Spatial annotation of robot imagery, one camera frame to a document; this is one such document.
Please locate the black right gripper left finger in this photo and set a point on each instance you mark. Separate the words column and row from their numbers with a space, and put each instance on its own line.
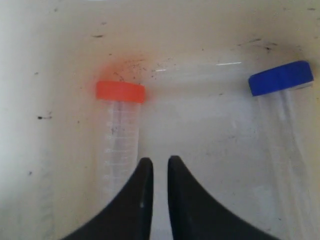
column 129, row 215

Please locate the orange cap tube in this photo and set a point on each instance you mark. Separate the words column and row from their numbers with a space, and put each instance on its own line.
column 117, row 133

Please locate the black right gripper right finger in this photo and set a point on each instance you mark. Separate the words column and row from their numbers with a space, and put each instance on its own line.
column 195, row 215

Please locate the blue cap tube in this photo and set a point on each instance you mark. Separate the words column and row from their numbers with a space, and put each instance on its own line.
column 285, row 98

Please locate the cream plastic bin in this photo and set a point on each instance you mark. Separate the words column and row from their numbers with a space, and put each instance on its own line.
column 194, row 59

